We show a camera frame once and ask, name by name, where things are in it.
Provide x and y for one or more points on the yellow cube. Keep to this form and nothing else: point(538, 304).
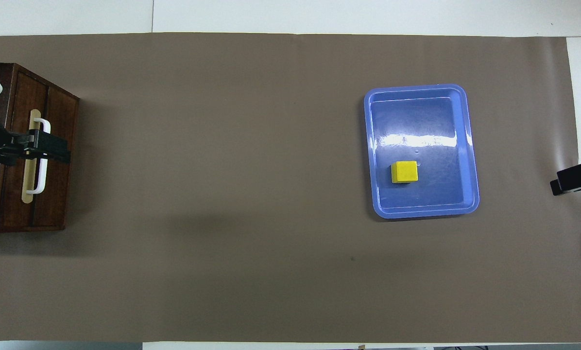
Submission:
point(404, 172)

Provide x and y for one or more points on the brown table mat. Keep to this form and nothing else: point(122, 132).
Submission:
point(222, 194)

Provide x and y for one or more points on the blue plastic tray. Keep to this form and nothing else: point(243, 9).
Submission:
point(417, 116)

